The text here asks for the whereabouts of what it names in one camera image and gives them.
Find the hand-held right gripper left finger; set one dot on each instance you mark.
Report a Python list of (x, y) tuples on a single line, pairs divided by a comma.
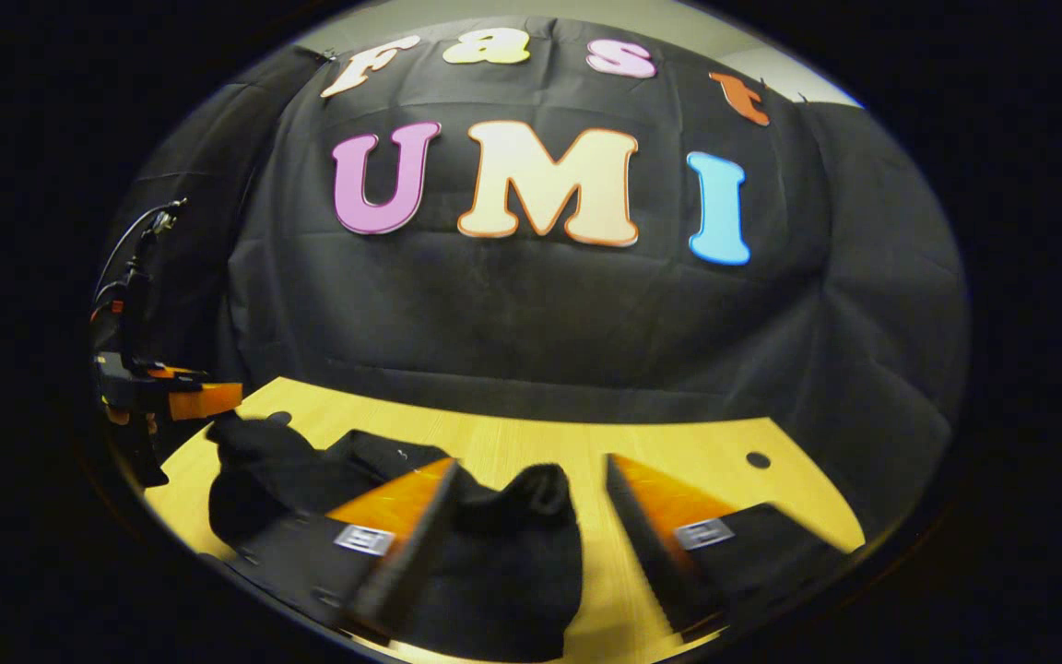
[(402, 572)]

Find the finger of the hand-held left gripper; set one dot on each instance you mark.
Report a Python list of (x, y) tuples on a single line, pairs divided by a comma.
[(204, 401)]

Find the black backdrop cloth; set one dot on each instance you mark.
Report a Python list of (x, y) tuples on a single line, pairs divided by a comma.
[(540, 314)]

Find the black garment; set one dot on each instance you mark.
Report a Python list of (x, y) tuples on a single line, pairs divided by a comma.
[(513, 553)]

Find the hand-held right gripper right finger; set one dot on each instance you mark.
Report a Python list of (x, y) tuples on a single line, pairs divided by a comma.
[(651, 553)]

